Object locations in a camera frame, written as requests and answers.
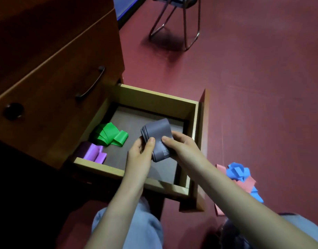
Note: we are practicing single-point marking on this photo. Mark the round black cabinet lock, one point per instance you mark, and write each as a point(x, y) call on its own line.
point(13, 111)

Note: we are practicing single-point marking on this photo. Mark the person's right forearm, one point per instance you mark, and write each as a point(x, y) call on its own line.
point(252, 212)

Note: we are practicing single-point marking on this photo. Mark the purple resistance band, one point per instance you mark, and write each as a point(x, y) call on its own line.
point(93, 152)

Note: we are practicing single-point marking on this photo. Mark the blue resistance band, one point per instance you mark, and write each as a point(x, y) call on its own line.
point(236, 171)

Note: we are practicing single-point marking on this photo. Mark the black seat cushion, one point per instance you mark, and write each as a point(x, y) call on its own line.
point(231, 238)

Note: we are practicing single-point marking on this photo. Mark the wooden drawer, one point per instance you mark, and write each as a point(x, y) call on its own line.
point(153, 101)

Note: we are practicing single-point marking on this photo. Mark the person's leg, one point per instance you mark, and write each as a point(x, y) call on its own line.
point(306, 225)
point(146, 230)

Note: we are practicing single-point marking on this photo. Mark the person's left leg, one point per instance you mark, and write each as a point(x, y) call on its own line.
point(146, 230)

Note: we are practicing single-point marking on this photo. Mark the person's left hand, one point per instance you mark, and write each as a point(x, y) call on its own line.
point(138, 163)

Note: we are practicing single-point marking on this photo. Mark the person's left forearm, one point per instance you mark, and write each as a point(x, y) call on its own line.
point(115, 220)

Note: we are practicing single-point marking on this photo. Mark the dark brown wooden cabinet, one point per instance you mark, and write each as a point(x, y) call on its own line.
point(50, 49)

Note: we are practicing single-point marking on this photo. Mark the metal frame chair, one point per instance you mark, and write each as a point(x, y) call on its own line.
point(185, 20)

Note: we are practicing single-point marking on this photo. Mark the pink resistance band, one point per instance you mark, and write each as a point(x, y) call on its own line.
point(248, 184)

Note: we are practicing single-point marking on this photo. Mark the person's right leg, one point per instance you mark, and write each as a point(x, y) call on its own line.
point(306, 225)

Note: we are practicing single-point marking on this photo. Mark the green resistance band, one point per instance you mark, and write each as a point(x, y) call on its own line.
point(109, 133)

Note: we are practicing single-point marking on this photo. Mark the grey resistance band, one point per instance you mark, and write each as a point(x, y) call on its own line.
point(157, 129)

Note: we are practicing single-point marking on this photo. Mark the person's right hand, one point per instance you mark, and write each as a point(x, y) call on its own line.
point(187, 155)

